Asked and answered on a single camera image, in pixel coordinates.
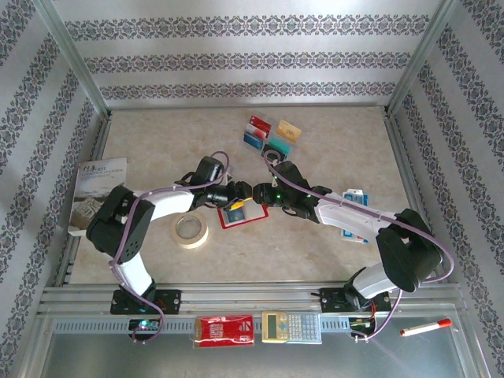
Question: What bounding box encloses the red card holder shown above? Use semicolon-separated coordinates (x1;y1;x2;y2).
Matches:
217;203;271;231

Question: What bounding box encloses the light blue card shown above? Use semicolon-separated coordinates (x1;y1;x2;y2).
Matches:
242;131;265;150

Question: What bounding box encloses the gold card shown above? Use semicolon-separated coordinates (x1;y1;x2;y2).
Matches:
275;119;303;144

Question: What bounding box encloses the clear plastic card tray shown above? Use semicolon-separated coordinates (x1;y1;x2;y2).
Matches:
240;113;298;166

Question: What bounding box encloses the teal card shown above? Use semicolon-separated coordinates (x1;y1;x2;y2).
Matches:
268;135;294;155

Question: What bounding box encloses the beige masking tape roll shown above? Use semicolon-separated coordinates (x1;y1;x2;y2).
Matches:
170;212;210;250

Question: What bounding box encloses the white paperback book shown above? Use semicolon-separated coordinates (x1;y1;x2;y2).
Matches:
58;157;129;238

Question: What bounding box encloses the beige grey calculator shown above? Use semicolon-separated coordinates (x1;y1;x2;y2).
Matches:
261;310;324;345

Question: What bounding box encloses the red packet in clear bag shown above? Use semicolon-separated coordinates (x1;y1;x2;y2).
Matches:
192;313;257;350

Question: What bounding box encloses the left controller board with LED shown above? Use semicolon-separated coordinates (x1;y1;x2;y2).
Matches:
128;317;163;336

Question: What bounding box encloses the red white marker pen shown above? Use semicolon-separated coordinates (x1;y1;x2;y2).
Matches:
399;318;454;338

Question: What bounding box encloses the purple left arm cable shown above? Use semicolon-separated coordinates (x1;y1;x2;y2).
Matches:
111;151;231;345

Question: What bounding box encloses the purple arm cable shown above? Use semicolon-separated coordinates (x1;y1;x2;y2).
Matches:
262;150;456;344
111;151;231;345

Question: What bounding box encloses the aluminium rail beam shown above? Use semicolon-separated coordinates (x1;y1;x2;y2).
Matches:
37;283;464;316

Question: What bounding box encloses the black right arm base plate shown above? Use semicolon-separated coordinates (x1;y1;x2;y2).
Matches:
317;287;392;315

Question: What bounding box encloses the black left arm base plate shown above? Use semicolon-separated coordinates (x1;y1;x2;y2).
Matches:
109;288;183;317

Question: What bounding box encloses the right controller board with wires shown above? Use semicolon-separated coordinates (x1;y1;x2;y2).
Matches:
349;316;378;340

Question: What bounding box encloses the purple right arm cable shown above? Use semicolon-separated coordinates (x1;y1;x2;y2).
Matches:
262;150;456;344

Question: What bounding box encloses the grey slotted cable duct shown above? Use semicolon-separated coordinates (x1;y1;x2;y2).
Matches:
52;319;358;336

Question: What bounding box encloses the aluminium frame post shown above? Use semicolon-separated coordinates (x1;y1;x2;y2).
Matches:
33;0;114;119
383;0;465;117

